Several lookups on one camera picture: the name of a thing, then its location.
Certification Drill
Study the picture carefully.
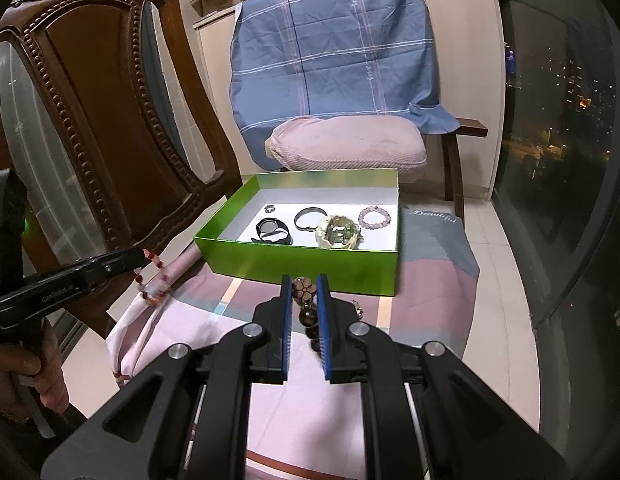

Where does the red and white bead bracelet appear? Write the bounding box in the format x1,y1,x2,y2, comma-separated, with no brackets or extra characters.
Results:
133,249,171,306

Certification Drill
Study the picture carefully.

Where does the dark brown bead bracelet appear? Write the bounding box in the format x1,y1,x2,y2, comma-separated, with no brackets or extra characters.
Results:
291,275,323,354

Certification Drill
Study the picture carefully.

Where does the black wrist watch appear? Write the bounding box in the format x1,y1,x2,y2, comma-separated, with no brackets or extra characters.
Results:
251,217,293,245

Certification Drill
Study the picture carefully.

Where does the pink bead bracelet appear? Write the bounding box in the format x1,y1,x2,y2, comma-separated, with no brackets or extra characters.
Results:
357,206,393,230

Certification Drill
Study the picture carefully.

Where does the cream white wrist watch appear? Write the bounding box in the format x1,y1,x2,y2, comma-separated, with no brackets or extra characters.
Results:
315,214,361,249

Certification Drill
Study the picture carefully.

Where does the silver bangle bracelet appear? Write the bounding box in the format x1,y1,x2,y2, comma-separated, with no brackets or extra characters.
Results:
293,206,332,233

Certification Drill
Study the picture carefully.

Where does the person's left hand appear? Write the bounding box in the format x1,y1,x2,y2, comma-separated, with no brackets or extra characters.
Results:
0,321,69,422

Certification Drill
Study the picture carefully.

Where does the pink plaid cloth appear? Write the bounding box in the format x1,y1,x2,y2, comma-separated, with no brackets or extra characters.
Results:
105,206,481,478

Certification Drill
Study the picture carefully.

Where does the carved wooden chair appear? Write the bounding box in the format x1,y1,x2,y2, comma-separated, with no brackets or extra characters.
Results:
0,0,244,338

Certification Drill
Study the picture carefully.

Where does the green cardboard box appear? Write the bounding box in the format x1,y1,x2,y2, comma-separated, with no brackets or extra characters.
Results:
194,169,399,296

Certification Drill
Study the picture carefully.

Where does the pink cushion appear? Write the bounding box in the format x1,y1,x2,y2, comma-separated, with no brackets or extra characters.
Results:
264,115,427,182

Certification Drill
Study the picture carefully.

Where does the blue plaid cloth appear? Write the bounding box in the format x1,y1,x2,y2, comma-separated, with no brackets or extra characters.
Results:
229,0,459,170

